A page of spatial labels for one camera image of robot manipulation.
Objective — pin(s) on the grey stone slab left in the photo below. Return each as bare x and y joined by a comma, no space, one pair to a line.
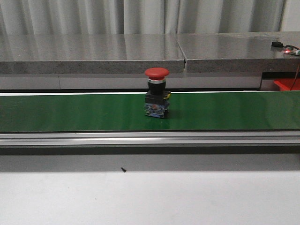
88,54

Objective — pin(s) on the grey curtain backdrop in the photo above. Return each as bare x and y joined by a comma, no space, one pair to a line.
139,16

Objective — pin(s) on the grey stone slab right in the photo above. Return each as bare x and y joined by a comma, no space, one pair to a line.
238,52

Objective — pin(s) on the grey stone slab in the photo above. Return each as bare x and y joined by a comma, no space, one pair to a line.
88,54
238,52

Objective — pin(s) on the green conveyor belt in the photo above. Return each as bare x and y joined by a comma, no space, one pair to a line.
273,110

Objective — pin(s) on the black sensor module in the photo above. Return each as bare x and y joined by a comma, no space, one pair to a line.
277,44

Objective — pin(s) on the aluminium conveyor front rail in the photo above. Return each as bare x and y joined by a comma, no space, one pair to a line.
171,138

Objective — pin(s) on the red plastic bin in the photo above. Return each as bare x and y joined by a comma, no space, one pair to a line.
286,84

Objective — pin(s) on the green circuit board red LED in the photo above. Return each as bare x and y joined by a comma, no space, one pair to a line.
292,51

